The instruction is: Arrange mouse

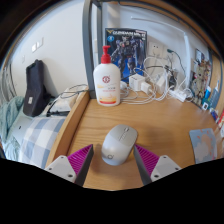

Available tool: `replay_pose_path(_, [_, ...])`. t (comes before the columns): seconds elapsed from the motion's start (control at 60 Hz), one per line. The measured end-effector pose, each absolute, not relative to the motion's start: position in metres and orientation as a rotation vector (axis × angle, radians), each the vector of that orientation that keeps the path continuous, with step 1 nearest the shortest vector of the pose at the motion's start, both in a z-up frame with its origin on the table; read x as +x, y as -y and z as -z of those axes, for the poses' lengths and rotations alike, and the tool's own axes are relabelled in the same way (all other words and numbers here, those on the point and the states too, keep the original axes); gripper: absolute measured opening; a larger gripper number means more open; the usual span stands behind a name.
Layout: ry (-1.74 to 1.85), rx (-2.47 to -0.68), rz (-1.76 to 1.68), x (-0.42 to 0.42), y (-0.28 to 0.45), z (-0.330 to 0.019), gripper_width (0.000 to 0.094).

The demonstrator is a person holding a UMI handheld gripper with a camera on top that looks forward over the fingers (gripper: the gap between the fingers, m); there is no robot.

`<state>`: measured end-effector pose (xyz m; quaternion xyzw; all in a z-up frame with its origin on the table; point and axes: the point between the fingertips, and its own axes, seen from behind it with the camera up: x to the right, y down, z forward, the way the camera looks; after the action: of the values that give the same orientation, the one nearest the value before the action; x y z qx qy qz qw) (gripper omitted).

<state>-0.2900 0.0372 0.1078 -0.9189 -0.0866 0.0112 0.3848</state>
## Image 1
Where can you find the white power strip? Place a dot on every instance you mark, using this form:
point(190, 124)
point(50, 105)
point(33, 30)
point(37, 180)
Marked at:
point(177, 95)

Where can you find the light blue printed mouse pad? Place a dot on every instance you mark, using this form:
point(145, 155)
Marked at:
point(203, 145)

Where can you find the beige robot figure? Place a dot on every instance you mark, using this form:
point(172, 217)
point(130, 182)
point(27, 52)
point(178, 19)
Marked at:
point(200, 83)

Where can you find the teal blanket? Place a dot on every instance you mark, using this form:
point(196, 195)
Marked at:
point(8, 120)

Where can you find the white wall light switch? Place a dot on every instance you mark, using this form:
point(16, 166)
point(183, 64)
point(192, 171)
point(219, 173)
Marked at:
point(37, 44)

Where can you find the white wall socket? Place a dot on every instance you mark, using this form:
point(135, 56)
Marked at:
point(155, 49)

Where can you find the small white charger block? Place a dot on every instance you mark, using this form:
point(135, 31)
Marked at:
point(146, 88)

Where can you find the grey computer mouse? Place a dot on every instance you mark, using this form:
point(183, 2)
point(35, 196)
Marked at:
point(118, 145)

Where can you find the blue white plaid pillow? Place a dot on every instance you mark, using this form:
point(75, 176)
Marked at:
point(41, 140)

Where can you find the blue robot model kit box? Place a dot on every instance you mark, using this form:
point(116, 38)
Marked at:
point(128, 50)

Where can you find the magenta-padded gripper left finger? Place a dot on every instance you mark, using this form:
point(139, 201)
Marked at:
point(63, 166)

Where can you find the large white charger block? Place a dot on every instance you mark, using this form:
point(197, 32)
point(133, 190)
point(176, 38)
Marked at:
point(136, 82)

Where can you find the white flat pouch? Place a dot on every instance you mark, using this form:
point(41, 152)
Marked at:
point(63, 105)

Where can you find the black backpack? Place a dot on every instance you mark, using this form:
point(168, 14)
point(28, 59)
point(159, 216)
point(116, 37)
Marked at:
point(35, 90)

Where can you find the white red-capped pump bottle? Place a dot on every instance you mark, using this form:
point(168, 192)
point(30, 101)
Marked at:
point(106, 83)

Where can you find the white desk lamp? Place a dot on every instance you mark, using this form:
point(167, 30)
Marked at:
point(187, 46)

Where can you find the grey metal frame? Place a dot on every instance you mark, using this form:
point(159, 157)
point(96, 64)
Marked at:
point(87, 50)

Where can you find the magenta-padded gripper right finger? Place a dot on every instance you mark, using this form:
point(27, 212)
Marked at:
point(163, 166)

